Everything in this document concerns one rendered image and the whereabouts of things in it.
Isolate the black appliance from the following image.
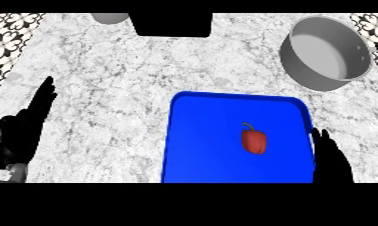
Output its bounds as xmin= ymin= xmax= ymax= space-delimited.
xmin=127 ymin=13 xmax=214 ymax=38

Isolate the grey round container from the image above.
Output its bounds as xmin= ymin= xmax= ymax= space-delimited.
xmin=90 ymin=13 xmax=132 ymax=25

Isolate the blue tray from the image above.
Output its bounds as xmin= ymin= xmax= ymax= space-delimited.
xmin=160 ymin=91 xmax=316 ymax=184

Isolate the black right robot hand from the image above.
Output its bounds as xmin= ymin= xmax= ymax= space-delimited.
xmin=310 ymin=127 xmax=356 ymax=184

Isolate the red bell pepper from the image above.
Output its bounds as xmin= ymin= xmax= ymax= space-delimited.
xmin=239 ymin=122 xmax=269 ymax=156

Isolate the grey metal pot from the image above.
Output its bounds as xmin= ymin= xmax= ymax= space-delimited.
xmin=278 ymin=15 xmax=375 ymax=93

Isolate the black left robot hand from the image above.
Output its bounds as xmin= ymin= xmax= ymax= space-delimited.
xmin=0 ymin=75 xmax=59 ymax=171

